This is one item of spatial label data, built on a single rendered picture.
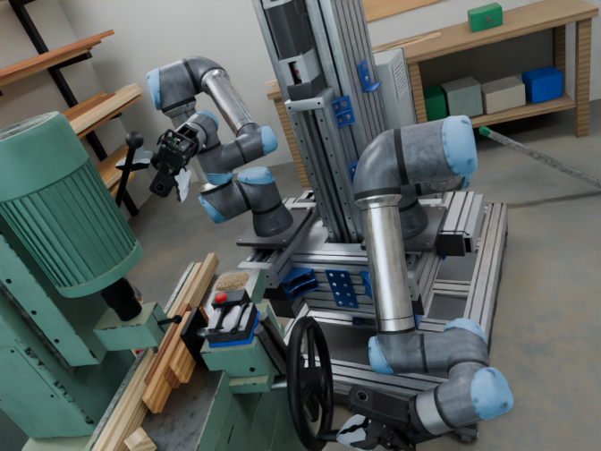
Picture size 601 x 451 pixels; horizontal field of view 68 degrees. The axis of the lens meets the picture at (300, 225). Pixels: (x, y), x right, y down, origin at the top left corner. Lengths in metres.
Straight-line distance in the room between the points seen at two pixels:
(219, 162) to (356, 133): 0.49
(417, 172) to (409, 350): 0.34
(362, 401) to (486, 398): 0.21
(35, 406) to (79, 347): 0.23
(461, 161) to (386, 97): 0.83
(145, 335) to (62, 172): 0.39
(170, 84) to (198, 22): 2.80
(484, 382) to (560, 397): 1.18
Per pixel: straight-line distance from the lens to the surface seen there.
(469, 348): 0.89
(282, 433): 1.36
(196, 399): 1.03
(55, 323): 1.07
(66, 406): 1.22
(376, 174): 0.88
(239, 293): 1.05
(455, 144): 0.87
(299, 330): 0.98
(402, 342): 0.90
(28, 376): 1.18
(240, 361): 1.02
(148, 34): 4.49
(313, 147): 1.47
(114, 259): 0.91
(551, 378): 2.05
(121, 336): 1.07
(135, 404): 1.05
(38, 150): 0.84
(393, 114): 1.69
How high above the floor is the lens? 1.60
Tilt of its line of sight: 29 degrees down
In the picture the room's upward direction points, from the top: 19 degrees counter-clockwise
